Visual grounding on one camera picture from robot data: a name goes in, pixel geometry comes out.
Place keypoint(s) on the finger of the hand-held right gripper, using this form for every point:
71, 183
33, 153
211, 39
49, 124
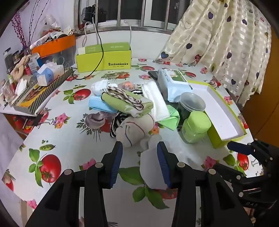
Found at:
238, 148
234, 173

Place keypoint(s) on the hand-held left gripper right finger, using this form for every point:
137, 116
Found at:
164, 168

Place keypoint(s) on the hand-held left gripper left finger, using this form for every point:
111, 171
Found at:
115, 168

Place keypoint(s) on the green-edged white box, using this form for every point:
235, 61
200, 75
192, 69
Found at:
218, 113

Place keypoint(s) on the beige sock striped cuff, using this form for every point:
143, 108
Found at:
135, 128

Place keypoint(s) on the light green cloth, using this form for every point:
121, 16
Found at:
170, 122

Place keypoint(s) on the blue face mask stack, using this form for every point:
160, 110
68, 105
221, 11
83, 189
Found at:
98, 104

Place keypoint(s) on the green towel striped trim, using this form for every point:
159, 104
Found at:
122, 102

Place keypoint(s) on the white towel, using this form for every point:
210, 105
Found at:
155, 102

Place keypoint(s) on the fruit print tablecloth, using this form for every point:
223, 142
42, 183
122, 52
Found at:
76, 141

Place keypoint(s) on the brown wooden panel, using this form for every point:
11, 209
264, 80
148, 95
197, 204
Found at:
268, 98

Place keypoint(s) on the wet wipes pack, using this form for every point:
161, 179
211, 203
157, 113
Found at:
174, 87

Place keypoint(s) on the white sock bundle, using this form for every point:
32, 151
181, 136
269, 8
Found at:
100, 87

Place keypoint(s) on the orange item in plastic bag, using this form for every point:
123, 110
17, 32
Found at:
127, 85

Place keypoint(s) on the black binder clip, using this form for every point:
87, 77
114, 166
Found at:
38, 119

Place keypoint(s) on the black phone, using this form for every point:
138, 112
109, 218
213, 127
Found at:
153, 74

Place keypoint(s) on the striped cardboard tray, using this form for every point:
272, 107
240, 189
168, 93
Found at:
43, 93

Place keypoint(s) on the cream heart print curtain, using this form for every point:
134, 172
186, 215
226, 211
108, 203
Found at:
218, 43

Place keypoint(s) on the lime green cardboard box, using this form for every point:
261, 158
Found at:
117, 59

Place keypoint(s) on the blue white tissue pack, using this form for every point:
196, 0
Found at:
46, 75

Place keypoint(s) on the clear plastic container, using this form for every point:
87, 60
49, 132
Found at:
65, 57

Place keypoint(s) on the small blue white carton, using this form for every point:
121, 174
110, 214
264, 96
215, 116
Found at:
34, 63

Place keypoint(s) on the orange storage box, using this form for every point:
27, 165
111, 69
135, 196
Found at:
56, 44

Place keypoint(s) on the black power adapter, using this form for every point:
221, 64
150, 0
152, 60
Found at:
88, 13

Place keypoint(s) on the clear plastic bottle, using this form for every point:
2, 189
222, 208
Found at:
52, 21

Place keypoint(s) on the purple decorative branches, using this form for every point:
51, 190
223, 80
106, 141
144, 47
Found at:
21, 35

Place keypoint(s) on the metal window frame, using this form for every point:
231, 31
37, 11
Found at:
146, 13

